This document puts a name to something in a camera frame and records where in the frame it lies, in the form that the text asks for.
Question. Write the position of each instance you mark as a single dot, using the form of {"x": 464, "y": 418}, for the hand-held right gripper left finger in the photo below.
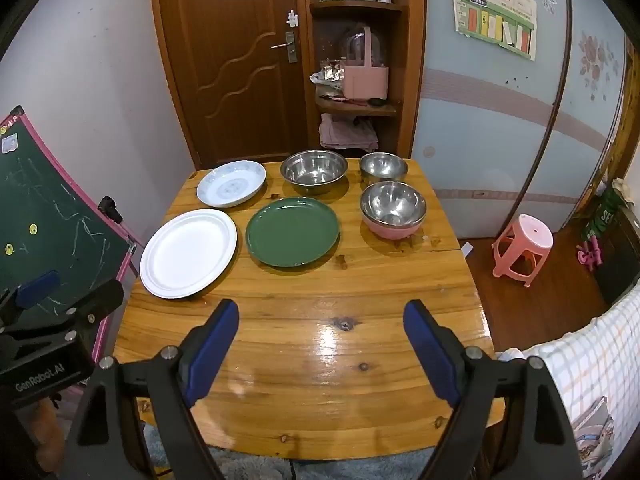
{"x": 215, "y": 355}

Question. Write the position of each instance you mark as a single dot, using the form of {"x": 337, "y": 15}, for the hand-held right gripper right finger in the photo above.
{"x": 430, "y": 355}

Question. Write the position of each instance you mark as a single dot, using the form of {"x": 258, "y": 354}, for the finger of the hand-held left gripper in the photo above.
{"x": 37, "y": 285}
{"x": 100, "y": 300}

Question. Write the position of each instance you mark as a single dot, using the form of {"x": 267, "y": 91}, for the white plate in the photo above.
{"x": 187, "y": 255}

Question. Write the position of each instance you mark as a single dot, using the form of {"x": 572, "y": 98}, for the green plate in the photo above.
{"x": 292, "y": 232}

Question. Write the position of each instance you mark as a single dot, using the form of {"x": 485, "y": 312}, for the pink steel-lined bowl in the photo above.
{"x": 393, "y": 205}

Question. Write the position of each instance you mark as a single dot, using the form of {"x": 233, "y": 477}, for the floral pale blue plate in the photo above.
{"x": 230, "y": 185}

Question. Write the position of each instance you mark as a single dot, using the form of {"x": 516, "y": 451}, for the small steel bowl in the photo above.
{"x": 382, "y": 166}

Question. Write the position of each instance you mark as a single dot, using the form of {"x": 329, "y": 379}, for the large steel bowl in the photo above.
{"x": 313, "y": 167}

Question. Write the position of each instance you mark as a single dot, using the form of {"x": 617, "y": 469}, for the pink plastic stool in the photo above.
{"x": 525, "y": 232}

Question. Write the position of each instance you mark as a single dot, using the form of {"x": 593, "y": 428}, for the checkered blanket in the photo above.
{"x": 600, "y": 350}

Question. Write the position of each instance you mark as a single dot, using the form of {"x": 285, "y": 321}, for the pink toy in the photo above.
{"x": 587, "y": 255}

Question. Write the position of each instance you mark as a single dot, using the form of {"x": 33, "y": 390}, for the dark wooden cabinet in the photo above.
{"x": 620, "y": 260}

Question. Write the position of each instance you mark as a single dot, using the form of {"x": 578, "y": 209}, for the green bag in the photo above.
{"x": 605, "y": 215}

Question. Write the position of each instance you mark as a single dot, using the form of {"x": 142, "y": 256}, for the glass sliding wardrobe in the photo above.
{"x": 480, "y": 135}

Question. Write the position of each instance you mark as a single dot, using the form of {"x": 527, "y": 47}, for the folded pink cloth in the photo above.
{"x": 345, "y": 132}

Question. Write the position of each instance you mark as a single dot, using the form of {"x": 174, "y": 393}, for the pink basket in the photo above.
{"x": 365, "y": 82}

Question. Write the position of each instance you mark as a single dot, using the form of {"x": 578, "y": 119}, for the brown wooden door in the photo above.
{"x": 225, "y": 35}

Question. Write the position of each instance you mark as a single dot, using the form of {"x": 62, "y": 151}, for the crinkled foil wrappers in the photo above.
{"x": 327, "y": 72}

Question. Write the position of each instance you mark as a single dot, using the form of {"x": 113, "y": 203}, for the clear glass dome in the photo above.
{"x": 352, "y": 45}

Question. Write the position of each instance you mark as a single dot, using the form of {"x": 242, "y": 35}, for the white door hook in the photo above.
{"x": 293, "y": 19}

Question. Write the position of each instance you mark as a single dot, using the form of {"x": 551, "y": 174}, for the wooden corner shelf unit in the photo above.
{"x": 360, "y": 7}

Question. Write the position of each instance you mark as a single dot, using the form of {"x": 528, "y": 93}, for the green chalkboard with pink frame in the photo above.
{"x": 50, "y": 210}

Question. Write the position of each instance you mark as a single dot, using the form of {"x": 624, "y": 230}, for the wall poster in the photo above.
{"x": 492, "y": 15}

